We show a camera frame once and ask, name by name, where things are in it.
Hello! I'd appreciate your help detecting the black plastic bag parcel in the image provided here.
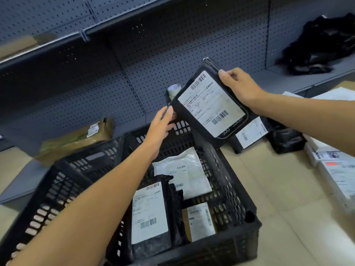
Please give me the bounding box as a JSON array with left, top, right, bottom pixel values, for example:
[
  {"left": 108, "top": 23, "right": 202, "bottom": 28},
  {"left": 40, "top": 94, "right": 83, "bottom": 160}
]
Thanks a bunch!
[{"left": 266, "top": 118, "right": 307, "bottom": 154}]

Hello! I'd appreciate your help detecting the black poly mailer white label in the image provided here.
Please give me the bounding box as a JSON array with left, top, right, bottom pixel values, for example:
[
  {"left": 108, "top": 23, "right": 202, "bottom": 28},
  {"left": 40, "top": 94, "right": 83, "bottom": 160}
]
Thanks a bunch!
[{"left": 130, "top": 175, "right": 185, "bottom": 261}]

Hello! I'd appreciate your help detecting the brown taped cardboard parcel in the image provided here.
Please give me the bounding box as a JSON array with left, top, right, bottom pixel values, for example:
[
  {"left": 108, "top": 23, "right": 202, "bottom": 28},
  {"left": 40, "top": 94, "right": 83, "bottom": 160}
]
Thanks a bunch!
[{"left": 35, "top": 117, "right": 115, "bottom": 167}]

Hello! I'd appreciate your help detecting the pile of black bags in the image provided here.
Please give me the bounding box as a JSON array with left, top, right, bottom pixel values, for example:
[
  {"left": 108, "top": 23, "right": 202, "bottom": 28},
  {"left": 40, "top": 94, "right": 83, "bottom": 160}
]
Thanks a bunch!
[{"left": 281, "top": 13, "right": 355, "bottom": 76}]

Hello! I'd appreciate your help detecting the grey pegboard shelf unit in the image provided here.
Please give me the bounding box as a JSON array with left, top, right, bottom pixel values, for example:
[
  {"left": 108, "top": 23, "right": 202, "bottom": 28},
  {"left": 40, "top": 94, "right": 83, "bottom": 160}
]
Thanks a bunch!
[{"left": 0, "top": 0, "right": 355, "bottom": 206}]

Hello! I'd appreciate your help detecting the person's right forearm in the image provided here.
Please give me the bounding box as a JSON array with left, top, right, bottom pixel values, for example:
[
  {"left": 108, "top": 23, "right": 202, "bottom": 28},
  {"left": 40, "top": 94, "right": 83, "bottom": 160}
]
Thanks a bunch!
[{"left": 251, "top": 91, "right": 355, "bottom": 161}]

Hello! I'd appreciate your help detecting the person's left forearm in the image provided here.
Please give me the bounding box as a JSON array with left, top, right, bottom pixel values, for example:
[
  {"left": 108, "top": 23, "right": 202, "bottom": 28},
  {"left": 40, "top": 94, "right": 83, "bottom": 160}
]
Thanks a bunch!
[{"left": 10, "top": 141, "right": 161, "bottom": 266}]

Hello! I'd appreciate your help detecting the person's right hand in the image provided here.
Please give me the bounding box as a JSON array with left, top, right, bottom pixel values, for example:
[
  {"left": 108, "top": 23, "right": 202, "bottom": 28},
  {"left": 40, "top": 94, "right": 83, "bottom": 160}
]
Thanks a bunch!
[{"left": 218, "top": 67, "right": 268, "bottom": 115}]

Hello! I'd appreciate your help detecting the person's left hand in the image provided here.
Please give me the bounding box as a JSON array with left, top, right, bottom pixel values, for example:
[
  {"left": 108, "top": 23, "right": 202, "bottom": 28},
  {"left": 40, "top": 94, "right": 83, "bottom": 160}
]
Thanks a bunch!
[{"left": 143, "top": 106, "right": 178, "bottom": 161}]

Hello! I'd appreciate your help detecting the small brown cardboard box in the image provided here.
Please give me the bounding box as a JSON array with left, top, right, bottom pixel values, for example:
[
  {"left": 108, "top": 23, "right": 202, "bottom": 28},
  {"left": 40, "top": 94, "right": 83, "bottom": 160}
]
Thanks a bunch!
[{"left": 181, "top": 202, "right": 217, "bottom": 243}]

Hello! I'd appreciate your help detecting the black plastic crate with parcels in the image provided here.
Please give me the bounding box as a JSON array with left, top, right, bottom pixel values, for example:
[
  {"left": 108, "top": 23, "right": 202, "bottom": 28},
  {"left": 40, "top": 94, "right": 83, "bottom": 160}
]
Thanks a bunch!
[{"left": 106, "top": 122, "right": 263, "bottom": 266}]

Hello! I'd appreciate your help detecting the black parcel with large label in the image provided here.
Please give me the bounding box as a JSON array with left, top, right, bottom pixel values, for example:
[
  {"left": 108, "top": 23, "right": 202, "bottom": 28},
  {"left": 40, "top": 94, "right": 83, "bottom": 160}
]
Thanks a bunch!
[{"left": 169, "top": 57, "right": 260, "bottom": 149}]

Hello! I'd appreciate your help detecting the white parcel with photo label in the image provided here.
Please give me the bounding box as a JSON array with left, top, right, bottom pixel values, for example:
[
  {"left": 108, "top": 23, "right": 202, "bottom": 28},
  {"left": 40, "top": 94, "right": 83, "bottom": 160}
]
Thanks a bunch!
[{"left": 310, "top": 150, "right": 354, "bottom": 167}]

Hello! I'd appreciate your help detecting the empty black plastic crate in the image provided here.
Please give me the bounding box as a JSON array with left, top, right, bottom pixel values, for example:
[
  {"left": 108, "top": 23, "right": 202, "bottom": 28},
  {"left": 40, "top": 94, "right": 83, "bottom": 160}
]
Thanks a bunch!
[{"left": 0, "top": 138, "right": 126, "bottom": 266}]

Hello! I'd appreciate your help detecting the flat brown cardboard piece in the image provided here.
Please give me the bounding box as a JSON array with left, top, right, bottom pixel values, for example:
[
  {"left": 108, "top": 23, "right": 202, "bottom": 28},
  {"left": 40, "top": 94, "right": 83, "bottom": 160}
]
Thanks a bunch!
[{"left": 0, "top": 33, "right": 58, "bottom": 61}]

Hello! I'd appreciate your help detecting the white parcel with red mark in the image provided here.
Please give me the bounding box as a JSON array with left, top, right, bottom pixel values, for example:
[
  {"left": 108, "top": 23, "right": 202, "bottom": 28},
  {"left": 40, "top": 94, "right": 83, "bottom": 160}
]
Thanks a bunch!
[{"left": 318, "top": 160, "right": 355, "bottom": 214}]

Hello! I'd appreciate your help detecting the black flat parcel white label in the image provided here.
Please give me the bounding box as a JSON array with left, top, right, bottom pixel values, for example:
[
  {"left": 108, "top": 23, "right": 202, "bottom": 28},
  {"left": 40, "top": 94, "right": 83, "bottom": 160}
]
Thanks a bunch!
[{"left": 230, "top": 116, "right": 269, "bottom": 154}]

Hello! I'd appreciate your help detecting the large white sheet parcel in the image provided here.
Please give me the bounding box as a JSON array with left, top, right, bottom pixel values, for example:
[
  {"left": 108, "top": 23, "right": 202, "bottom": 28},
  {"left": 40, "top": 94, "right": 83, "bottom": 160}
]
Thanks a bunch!
[{"left": 282, "top": 87, "right": 355, "bottom": 102}]

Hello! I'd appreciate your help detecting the roll of tape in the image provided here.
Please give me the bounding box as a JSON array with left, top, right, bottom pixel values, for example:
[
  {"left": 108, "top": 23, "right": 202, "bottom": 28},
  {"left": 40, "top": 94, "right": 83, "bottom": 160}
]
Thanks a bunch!
[{"left": 167, "top": 83, "right": 182, "bottom": 100}]

